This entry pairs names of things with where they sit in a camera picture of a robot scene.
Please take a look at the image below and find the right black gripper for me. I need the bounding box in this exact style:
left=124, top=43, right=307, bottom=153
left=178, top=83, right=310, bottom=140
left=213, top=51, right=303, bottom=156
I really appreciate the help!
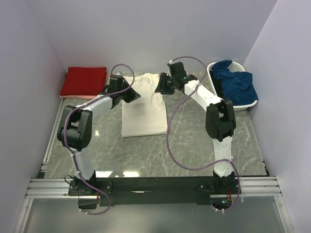
left=155, top=73, right=177, bottom=96

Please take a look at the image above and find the cream white t shirt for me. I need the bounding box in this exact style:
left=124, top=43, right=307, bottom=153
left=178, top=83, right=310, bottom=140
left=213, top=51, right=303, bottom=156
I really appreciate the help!
left=121, top=73, right=167, bottom=138

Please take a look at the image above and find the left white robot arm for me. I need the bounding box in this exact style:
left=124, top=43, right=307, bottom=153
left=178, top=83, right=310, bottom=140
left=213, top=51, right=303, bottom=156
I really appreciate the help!
left=57, top=75, right=141, bottom=195

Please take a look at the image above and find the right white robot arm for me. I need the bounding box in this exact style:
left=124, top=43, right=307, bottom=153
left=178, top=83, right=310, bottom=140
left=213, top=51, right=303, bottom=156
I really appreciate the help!
left=155, top=61, right=237, bottom=194

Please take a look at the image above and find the folded pink t shirt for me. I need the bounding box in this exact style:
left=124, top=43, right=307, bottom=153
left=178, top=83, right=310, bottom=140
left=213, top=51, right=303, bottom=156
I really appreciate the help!
left=59, top=73, right=106, bottom=100

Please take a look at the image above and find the folded red t shirt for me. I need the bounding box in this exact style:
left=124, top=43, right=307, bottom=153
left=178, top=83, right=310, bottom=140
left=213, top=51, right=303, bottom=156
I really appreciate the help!
left=60, top=67, right=107, bottom=98

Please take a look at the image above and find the crumpled blue t shirt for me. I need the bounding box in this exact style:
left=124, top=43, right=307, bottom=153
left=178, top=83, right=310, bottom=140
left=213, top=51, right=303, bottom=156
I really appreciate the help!
left=210, top=59, right=259, bottom=106

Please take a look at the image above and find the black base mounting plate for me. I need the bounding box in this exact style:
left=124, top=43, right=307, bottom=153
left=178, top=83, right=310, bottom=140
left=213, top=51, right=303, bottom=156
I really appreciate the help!
left=68, top=174, right=241, bottom=209

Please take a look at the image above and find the aluminium extrusion rail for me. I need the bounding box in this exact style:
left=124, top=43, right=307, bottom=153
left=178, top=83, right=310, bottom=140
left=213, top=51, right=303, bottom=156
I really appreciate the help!
left=25, top=176, right=282, bottom=199

